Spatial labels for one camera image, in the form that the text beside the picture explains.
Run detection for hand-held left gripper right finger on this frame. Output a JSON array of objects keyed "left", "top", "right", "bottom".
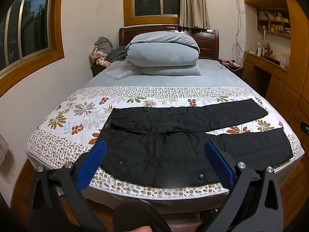
[{"left": 204, "top": 140, "right": 284, "bottom": 232}]

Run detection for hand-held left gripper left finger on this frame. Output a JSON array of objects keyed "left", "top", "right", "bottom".
[{"left": 25, "top": 140, "right": 108, "bottom": 232}]

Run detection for black pants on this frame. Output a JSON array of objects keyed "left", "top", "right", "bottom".
[{"left": 99, "top": 98, "right": 294, "bottom": 188}]

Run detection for floral patterned quilt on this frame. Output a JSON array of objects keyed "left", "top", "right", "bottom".
[{"left": 26, "top": 86, "right": 301, "bottom": 201}]

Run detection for wooden desk with shelves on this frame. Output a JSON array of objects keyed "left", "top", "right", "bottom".
[{"left": 241, "top": 0, "right": 309, "bottom": 167}]

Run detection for person's dark clothing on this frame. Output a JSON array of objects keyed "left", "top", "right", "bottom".
[{"left": 112, "top": 199, "right": 172, "bottom": 232}]

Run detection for clear plastic bag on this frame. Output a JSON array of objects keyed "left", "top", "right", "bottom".
[{"left": 106, "top": 69, "right": 134, "bottom": 80}]

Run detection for dark wooden nightstand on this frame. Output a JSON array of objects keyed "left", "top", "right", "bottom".
[{"left": 90, "top": 64, "right": 107, "bottom": 78}]

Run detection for cluttered wooden nightstand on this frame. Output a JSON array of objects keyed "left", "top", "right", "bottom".
[{"left": 218, "top": 59, "right": 245, "bottom": 78}]

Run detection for beige cloth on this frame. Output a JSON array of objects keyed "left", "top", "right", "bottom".
[{"left": 0, "top": 134, "right": 9, "bottom": 168}]

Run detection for dark grey cloth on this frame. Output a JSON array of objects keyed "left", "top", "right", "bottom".
[{"left": 106, "top": 46, "right": 128, "bottom": 62}]

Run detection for grey garment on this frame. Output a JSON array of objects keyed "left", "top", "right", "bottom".
[{"left": 95, "top": 37, "right": 114, "bottom": 54}]

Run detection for dark wooden headboard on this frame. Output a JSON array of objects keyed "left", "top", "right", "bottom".
[{"left": 119, "top": 25, "right": 220, "bottom": 60}]

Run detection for folded light blue duvet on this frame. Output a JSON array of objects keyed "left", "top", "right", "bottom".
[{"left": 126, "top": 31, "right": 202, "bottom": 76}]

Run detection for large wooden framed window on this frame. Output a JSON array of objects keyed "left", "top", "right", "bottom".
[{"left": 0, "top": 0, "right": 65, "bottom": 97}]

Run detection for beige curtain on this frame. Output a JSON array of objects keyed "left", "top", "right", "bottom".
[{"left": 179, "top": 0, "right": 210, "bottom": 29}]

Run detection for small wooden framed window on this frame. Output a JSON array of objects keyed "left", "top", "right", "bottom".
[{"left": 124, "top": 0, "right": 184, "bottom": 27}]

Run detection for hanging wall cables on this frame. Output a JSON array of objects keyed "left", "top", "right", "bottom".
[{"left": 232, "top": 0, "right": 247, "bottom": 52}]

